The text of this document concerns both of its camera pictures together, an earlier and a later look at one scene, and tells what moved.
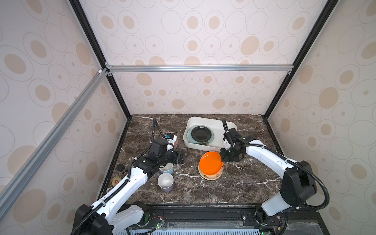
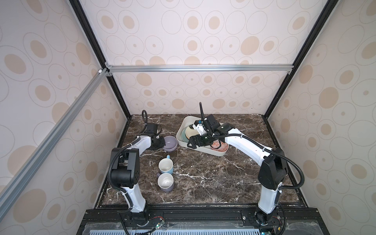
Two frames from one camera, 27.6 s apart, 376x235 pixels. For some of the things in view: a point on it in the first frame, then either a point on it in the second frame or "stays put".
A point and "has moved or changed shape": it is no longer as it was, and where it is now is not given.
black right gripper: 223,157 → 199,142
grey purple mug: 165,181 stays put
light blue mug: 168,168 stays put
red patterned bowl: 176,143 → 223,148
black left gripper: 176,159 → 162,143
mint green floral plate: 191,140 has moved or changed shape
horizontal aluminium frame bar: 198,68 stays put
